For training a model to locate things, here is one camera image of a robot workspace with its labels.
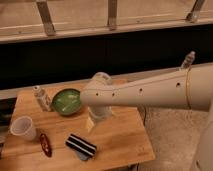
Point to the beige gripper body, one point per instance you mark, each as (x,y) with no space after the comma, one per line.
(98,114)

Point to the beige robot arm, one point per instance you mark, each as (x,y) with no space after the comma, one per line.
(188,88)

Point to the green ceramic bowl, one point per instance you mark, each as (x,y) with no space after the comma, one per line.
(67,102)

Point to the white ceramic cup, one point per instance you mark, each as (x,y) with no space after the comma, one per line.
(23,127)

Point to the black white striped object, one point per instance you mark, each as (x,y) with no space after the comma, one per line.
(79,144)

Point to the clear plastic bottle on table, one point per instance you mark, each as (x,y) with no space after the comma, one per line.
(42,98)

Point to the wooden table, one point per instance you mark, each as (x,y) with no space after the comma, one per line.
(121,140)

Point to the dark red oval object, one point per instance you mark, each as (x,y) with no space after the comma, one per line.
(46,147)

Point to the plastic bottle on ledge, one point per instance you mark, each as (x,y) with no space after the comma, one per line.
(189,59)

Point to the middle metal railing post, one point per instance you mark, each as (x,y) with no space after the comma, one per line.
(112,14)

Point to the metal railing post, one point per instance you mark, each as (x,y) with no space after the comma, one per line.
(112,14)
(193,15)
(44,13)

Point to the left metal railing post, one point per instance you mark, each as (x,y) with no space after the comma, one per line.
(44,13)

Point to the right metal railing post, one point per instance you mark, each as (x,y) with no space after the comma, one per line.
(193,15)

